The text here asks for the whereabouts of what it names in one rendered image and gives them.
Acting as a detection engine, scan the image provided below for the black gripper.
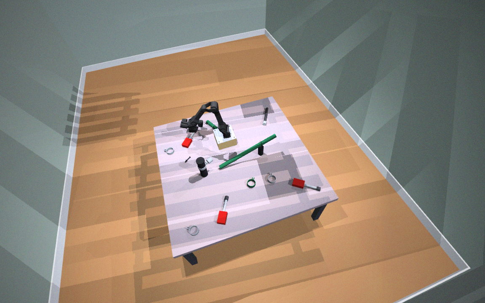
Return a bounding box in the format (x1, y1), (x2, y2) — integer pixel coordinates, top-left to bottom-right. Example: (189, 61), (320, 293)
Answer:
(182, 119), (203, 127)

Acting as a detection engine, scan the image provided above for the green cylinder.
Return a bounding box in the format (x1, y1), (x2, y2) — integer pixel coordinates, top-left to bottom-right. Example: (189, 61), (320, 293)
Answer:
(206, 120), (218, 129)
(219, 134), (277, 169)

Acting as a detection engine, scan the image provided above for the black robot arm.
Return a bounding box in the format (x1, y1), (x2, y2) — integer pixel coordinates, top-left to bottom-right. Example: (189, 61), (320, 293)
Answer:
(180, 101), (231, 138)

